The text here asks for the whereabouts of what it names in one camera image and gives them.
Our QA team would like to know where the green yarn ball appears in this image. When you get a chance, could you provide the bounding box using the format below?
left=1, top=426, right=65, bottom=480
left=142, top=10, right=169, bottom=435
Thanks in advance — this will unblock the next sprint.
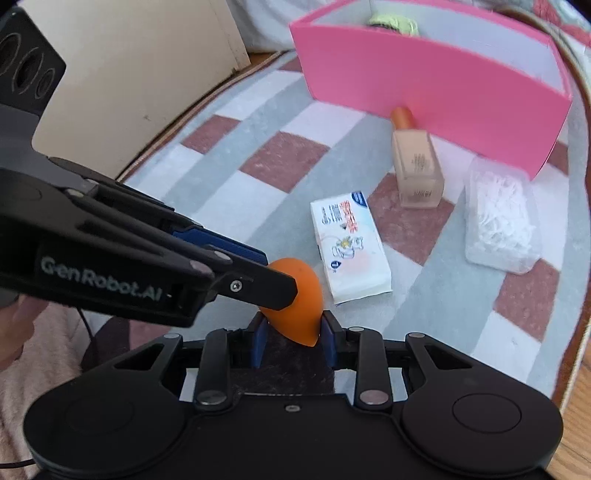
left=368, top=11, right=422, bottom=37

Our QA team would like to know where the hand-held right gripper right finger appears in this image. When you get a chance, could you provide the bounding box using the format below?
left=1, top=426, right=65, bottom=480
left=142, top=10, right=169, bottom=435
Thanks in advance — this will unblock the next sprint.
left=318, top=310, right=476, bottom=411

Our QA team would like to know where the orange makeup sponge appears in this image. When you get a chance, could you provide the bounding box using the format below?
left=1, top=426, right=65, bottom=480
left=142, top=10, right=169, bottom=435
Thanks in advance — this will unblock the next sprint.
left=259, top=257, right=324, bottom=348

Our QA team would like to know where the clear plastic floss pick box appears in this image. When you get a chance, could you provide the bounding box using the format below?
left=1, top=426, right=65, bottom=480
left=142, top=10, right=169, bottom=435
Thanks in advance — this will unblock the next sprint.
left=464, top=154, right=542, bottom=275

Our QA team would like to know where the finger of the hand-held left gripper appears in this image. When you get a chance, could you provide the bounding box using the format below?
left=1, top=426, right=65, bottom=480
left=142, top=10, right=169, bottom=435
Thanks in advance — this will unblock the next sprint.
left=48, top=157, right=269, bottom=267
left=62, top=184, right=299, bottom=311

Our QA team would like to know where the person's left hand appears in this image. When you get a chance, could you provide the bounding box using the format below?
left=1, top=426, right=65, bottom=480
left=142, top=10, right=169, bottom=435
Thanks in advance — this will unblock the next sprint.
left=0, top=295, right=37, bottom=370

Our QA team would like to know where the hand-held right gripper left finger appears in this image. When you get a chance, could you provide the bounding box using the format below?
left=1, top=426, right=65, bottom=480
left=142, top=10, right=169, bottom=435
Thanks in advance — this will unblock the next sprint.
left=111, top=316, right=271, bottom=411

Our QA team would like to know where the pink cardboard box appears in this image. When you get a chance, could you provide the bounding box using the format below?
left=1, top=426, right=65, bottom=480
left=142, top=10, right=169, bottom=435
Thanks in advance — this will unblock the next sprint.
left=289, top=0, right=573, bottom=182

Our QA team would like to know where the beige foundation bottle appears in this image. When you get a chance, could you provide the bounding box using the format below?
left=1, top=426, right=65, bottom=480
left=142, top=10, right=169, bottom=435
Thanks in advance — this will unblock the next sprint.
left=390, top=106, right=445, bottom=209

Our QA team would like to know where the white tissue pack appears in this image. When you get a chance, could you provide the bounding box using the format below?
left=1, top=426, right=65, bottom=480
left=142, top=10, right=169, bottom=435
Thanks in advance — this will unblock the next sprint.
left=309, top=190, right=393, bottom=305

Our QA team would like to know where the white bed skirt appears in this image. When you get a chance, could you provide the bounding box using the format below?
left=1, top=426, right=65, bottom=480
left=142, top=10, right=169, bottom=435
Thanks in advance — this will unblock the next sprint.
left=228, top=0, right=352, bottom=52

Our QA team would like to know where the pink fleece clothing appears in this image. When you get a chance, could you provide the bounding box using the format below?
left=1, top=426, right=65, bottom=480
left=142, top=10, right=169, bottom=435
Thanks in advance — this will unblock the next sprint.
left=0, top=318, right=112, bottom=467

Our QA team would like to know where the cream cabinet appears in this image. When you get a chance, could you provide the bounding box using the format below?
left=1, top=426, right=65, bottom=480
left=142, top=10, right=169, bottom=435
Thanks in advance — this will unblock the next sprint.
left=21, top=0, right=251, bottom=181

